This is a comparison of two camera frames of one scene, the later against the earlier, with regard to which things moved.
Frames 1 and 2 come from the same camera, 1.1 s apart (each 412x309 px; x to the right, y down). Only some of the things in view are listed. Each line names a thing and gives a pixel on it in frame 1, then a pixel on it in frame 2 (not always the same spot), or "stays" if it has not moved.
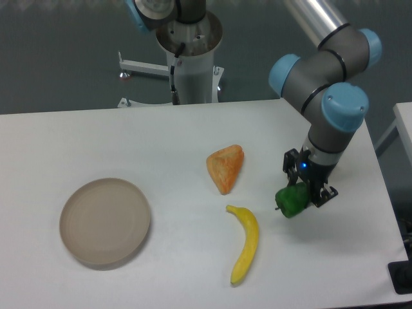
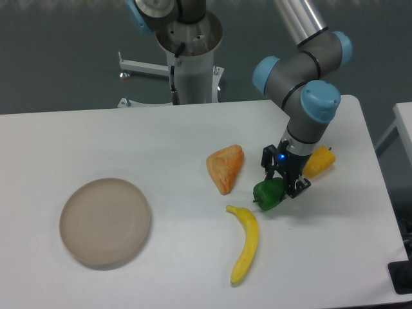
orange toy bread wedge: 224,165 stays
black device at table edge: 401,275 stays
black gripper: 315,174 -> 290,165
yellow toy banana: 247,255 stays
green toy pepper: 291,200 -> 269,193
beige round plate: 104,221 stays
